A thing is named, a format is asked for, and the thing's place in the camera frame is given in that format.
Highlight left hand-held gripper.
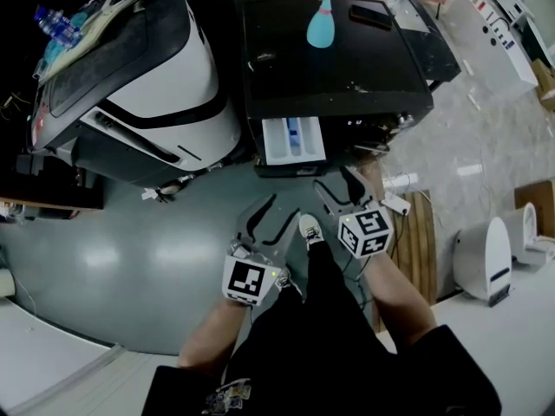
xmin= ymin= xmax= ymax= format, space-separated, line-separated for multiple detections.
xmin=221 ymin=193 xmax=302 ymax=307

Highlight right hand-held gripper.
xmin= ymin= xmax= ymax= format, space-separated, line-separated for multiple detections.
xmin=313 ymin=166 xmax=395 ymax=260

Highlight white detergent drawer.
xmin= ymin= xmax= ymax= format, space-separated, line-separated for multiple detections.
xmin=254 ymin=116 xmax=330 ymax=179

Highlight person's left forearm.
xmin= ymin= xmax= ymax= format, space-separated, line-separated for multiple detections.
xmin=176 ymin=296 xmax=253 ymax=379

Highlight person's right forearm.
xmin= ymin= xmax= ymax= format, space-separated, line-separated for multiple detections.
xmin=358 ymin=249 xmax=437 ymax=355

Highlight person's white right shoe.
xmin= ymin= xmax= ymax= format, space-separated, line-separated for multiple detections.
xmin=298 ymin=213 xmax=324 ymax=251

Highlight person's white shoe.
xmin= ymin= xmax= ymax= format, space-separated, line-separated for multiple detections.
xmin=277 ymin=269 xmax=303 ymax=296
xmin=298 ymin=213 xmax=324 ymax=251

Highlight white power strip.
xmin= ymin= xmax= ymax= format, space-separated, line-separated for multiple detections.
xmin=381 ymin=190 xmax=412 ymax=217

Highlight person's white left shoe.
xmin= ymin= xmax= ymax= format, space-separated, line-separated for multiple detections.
xmin=277 ymin=269 xmax=303 ymax=296

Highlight black washing machine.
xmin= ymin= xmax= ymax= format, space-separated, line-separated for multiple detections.
xmin=240 ymin=0 xmax=435 ymax=178

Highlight person's black clothing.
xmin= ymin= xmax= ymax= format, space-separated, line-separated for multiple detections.
xmin=140 ymin=231 xmax=504 ymax=416

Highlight rounded white appliance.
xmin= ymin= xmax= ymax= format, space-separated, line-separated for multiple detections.
xmin=452 ymin=216 xmax=514 ymax=308

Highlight black side table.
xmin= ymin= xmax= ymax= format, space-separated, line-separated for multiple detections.
xmin=380 ymin=0 xmax=462 ymax=93

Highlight light blue bottle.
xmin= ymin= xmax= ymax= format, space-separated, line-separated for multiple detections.
xmin=306 ymin=0 xmax=336 ymax=49

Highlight large white and black machine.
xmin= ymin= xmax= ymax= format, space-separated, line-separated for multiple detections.
xmin=16 ymin=0 xmax=245 ymax=191

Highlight black phone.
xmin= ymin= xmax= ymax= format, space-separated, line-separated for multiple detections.
xmin=349 ymin=3 xmax=393 ymax=30

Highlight white toilet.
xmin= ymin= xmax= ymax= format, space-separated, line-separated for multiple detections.
xmin=504 ymin=201 xmax=555 ymax=269

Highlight brown wooden crate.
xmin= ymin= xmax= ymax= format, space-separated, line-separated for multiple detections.
xmin=513 ymin=179 xmax=555 ymax=238

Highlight wooden shelf unit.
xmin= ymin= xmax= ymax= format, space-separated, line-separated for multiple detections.
xmin=0 ymin=145 xmax=106 ymax=222

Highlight long white cabinet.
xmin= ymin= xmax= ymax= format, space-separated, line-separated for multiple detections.
xmin=454 ymin=0 xmax=541 ymax=87

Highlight small cardboard box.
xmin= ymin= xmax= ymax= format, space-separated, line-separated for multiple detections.
xmin=534 ymin=57 xmax=555 ymax=113

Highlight white round container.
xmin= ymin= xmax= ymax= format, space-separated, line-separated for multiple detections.
xmin=0 ymin=268 xmax=18 ymax=299

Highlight white cloth gloves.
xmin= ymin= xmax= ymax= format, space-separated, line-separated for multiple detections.
xmin=35 ymin=0 xmax=160 ymax=81

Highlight clear plastic water bottle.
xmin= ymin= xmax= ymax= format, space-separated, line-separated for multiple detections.
xmin=34 ymin=5 xmax=84 ymax=49

